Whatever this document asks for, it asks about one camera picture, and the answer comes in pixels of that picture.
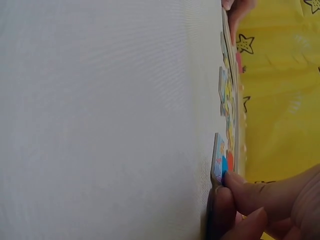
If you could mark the person's right hand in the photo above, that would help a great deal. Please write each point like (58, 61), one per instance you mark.
(280, 200)

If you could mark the person's left hand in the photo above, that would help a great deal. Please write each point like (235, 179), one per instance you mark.
(238, 11)

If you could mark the person's left fingers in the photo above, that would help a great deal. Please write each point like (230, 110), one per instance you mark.
(237, 12)

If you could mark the person's right thumb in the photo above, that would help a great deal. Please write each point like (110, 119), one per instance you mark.
(252, 192)

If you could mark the blue printed puzzle piece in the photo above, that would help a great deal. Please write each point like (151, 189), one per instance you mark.
(219, 155)

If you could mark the wooden puzzle board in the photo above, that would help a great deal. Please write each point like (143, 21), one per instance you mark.
(239, 125)

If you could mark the orange red puzzle piece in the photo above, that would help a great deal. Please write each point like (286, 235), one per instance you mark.
(230, 160)

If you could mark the blue and yellow puzzle piece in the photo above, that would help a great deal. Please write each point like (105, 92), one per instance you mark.
(223, 86)

